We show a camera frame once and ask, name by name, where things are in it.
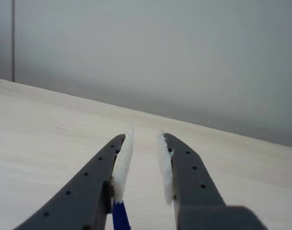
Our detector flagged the blue capped clear ballpoint pen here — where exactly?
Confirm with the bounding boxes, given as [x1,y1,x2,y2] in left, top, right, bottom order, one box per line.
[112,198,132,230]

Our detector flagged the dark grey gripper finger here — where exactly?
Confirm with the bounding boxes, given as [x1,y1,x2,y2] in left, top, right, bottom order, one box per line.
[157,130,268,230]
[14,126,135,230]

